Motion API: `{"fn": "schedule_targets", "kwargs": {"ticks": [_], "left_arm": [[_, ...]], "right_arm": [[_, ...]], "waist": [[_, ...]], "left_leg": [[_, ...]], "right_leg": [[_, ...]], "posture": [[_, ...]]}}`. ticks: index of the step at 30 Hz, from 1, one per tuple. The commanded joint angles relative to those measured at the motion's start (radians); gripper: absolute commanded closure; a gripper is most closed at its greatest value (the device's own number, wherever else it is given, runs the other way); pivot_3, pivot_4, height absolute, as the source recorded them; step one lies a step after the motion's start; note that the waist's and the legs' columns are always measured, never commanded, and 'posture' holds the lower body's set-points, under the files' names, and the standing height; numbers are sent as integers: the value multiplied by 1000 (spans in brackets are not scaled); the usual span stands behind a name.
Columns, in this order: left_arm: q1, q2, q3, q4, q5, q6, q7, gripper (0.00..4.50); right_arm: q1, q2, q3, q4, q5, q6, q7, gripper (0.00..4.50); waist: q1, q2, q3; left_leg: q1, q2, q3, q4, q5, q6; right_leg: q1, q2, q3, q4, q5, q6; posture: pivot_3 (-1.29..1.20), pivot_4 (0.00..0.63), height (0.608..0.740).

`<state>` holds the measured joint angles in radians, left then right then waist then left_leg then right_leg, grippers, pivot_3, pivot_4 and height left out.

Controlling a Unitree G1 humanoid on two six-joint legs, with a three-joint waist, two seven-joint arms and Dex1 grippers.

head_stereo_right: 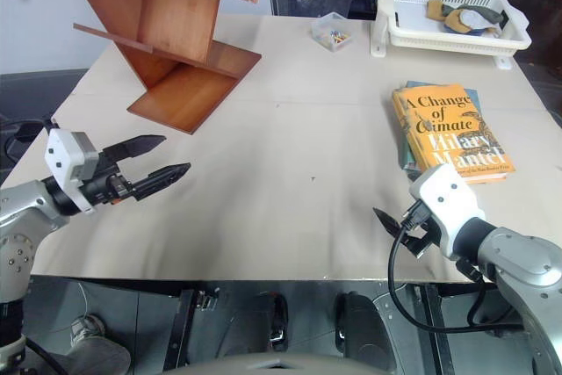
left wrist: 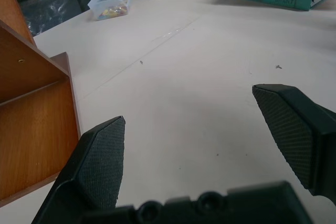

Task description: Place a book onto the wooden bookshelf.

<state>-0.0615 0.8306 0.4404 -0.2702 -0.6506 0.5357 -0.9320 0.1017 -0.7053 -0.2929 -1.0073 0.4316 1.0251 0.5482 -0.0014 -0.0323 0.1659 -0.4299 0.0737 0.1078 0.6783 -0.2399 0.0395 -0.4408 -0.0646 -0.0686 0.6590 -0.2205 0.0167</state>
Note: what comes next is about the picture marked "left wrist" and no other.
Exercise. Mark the wooden shelf unit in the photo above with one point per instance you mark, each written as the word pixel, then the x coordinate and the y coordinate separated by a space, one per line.
pixel 31 108

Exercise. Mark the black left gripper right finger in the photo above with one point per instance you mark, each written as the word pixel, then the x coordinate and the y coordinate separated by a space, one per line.
pixel 294 132

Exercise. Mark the clear plastic container with lid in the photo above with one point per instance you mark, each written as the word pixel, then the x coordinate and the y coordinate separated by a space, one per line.
pixel 110 5

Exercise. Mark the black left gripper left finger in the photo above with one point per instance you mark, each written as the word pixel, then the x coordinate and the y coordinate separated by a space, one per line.
pixel 101 166

